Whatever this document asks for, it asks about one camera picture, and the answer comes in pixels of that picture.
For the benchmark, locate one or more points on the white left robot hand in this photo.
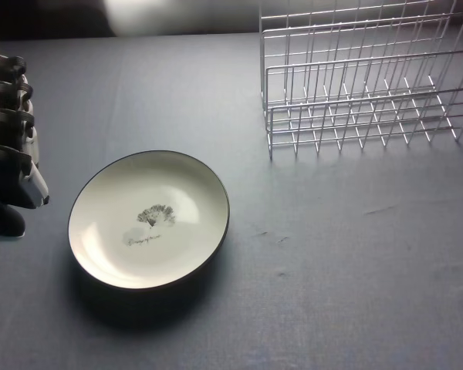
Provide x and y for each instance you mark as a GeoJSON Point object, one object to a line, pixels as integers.
{"type": "Point", "coordinates": [7, 154]}

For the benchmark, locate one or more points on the grey table cloth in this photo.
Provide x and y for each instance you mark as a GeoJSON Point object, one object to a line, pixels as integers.
{"type": "Point", "coordinates": [332, 250]}

